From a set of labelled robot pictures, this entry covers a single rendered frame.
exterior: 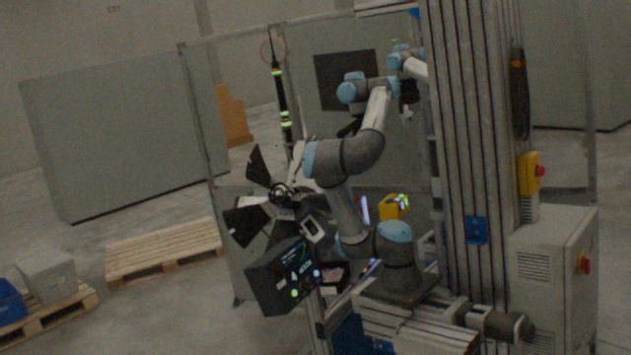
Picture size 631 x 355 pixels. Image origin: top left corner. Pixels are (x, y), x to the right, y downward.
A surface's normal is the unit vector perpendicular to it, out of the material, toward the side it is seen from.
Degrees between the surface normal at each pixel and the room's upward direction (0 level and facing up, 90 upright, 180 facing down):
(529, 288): 90
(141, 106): 90
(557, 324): 90
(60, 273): 95
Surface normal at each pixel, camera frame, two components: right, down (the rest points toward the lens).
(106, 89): 0.59, 0.12
